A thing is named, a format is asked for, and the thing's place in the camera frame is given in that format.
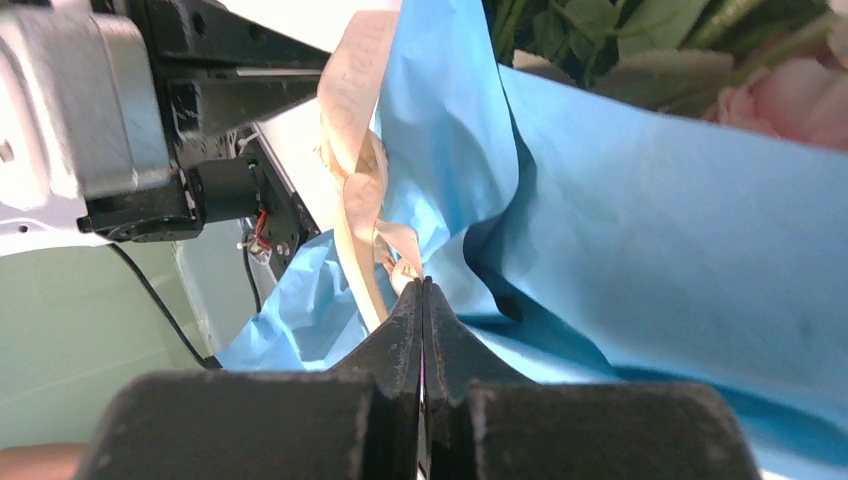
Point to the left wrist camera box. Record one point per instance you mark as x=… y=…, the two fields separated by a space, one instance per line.
x=79 y=114

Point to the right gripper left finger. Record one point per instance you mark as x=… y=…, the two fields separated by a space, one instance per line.
x=358 y=420

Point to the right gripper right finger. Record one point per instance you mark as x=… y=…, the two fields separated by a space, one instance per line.
x=486 y=420

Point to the cream lace ribbon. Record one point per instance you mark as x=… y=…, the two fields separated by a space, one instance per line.
x=347 y=94

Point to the blue wrapping paper sheet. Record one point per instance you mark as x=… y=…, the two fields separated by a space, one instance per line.
x=587 y=241

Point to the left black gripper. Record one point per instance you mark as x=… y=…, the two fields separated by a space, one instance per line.
x=214 y=73

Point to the cream white fake rose stem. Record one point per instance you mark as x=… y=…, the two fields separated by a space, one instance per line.
x=667 y=56

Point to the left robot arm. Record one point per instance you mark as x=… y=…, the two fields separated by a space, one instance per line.
x=54 y=225

